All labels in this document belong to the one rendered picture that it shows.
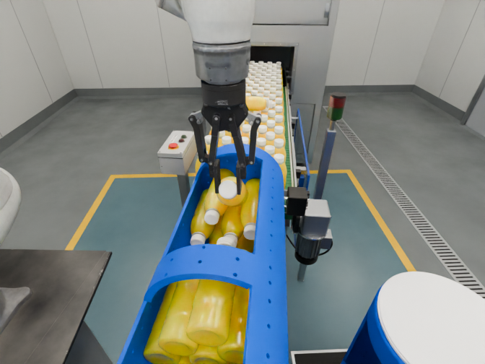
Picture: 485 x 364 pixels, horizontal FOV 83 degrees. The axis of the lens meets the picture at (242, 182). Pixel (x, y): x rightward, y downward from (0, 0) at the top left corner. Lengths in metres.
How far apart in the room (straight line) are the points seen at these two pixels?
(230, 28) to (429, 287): 0.71
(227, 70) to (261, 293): 0.36
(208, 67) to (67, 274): 0.65
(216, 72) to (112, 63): 4.97
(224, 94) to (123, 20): 4.76
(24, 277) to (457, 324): 1.02
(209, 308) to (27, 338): 0.44
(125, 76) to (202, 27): 4.96
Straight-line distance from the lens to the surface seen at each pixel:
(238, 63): 0.44
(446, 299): 0.83
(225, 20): 0.42
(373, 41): 5.48
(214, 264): 0.49
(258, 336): 0.46
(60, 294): 0.84
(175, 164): 1.11
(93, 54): 5.46
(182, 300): 0.57
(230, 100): 0.46
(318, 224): 1.20
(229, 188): 0.57
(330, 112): 1.24
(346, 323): 1.92
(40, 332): 0.80
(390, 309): 0.75
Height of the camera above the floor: 1.63
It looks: 36 degrees down
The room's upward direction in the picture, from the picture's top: straight up
